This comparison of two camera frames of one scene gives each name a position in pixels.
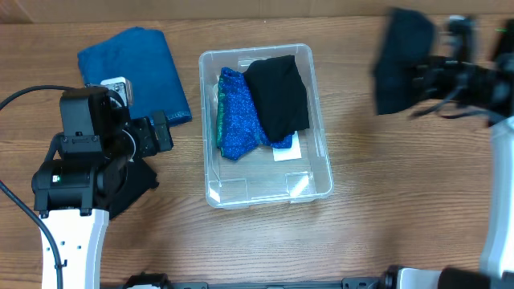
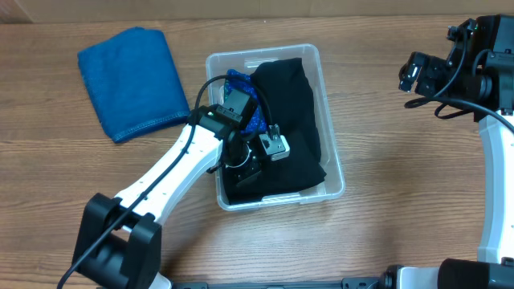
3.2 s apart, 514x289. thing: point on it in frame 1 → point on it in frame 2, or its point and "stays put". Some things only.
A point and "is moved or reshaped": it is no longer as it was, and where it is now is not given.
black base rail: (361, 282) stays put
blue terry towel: (144, 57) stays put
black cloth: (140, 178) → (302, 167)
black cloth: (280, 95) is moved or reshaped
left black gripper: (150, 145) → (241, 176)
